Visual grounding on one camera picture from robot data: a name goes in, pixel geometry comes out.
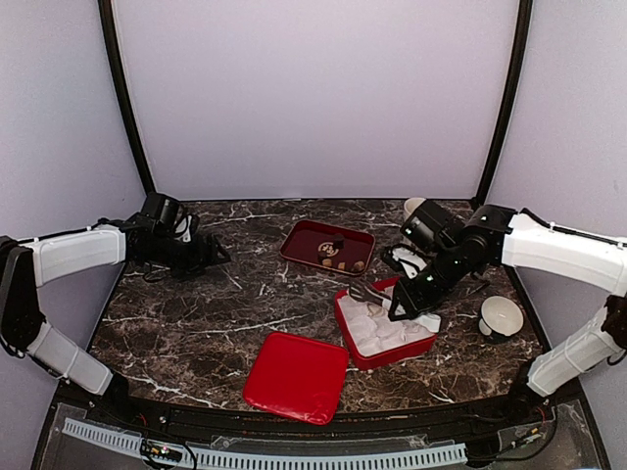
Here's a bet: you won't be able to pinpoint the cream mug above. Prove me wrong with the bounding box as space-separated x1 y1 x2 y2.
403 197 426 220

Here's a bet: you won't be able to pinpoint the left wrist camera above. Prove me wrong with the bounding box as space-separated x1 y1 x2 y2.
138 192 188 237

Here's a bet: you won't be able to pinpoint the dark red tray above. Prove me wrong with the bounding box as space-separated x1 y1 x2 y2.
279 220 376 277

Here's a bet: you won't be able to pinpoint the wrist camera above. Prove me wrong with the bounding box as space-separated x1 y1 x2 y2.
138 192 188 237
401 198 464 252

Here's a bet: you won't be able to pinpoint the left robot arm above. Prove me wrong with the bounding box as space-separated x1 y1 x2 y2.
1 221 230 427

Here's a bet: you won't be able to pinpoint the left black frame post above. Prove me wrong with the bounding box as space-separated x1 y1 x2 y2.
97 0 156 194

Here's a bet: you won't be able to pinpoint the black frame post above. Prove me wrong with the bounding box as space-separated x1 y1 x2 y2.
97 0 156 194
471 0 534 208

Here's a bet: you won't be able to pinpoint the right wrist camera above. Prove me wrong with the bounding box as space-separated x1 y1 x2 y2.
401 198 464 252

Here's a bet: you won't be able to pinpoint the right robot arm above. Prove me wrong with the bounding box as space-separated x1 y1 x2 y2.
388 199 626 425

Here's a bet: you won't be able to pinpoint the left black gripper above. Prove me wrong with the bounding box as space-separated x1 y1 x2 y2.
144 232 230 282

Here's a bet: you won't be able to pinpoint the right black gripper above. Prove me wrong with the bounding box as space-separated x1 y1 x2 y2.
389 243 469 321

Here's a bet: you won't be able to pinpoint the white bowl dark base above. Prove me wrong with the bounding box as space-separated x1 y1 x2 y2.
478 296 524 344

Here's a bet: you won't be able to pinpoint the red box with liners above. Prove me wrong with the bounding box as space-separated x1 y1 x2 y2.
334 278 439 370

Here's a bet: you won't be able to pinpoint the right black frame post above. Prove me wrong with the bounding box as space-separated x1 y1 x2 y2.
471 0 534 208

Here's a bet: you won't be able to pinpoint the grey cable duct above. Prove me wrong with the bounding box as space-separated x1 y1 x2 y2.
61 418 467 469

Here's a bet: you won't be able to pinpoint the metal tongs white handles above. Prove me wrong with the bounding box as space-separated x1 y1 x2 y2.
348 283 441 334

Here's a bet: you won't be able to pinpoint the red box lid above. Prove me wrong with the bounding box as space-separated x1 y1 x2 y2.
243 332 349 426

